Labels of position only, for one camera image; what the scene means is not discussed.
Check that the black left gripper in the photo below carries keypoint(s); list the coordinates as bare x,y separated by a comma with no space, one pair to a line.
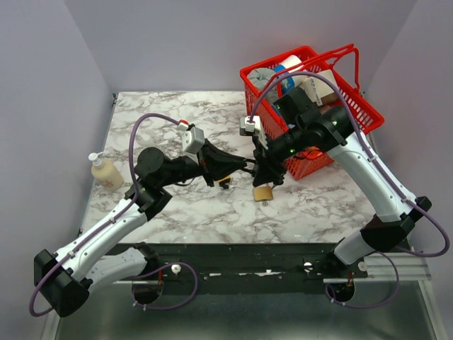
214,164

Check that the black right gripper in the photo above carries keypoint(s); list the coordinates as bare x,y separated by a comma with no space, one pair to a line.
263,173

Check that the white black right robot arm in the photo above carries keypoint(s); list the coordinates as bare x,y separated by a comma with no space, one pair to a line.
396,209

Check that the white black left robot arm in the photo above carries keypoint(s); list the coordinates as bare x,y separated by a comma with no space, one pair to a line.
66,277

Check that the brass padlock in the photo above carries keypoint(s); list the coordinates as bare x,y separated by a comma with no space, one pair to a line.
263,193

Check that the yellow black padlock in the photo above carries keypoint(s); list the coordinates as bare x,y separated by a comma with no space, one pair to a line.
225,183

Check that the grey wrapped roll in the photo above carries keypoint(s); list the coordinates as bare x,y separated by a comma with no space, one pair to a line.
259,77

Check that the blue white paper cup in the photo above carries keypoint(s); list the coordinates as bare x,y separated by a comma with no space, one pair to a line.
294,81

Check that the cream brown foam block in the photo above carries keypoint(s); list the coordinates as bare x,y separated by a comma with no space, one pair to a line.
319,92

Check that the cream soap pump bottle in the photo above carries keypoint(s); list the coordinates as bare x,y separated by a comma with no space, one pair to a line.
105,172

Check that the red plastic shopping basket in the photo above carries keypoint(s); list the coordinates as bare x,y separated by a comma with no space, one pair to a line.
273,123

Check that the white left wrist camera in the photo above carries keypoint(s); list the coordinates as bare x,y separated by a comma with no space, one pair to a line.
193,139

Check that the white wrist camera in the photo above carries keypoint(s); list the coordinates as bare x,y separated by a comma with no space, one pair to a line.
252,126
193,139

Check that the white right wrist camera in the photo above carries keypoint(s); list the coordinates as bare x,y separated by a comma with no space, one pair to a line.
252,126

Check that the black and aluminium base rail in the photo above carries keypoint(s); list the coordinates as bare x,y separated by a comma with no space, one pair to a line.
239,269

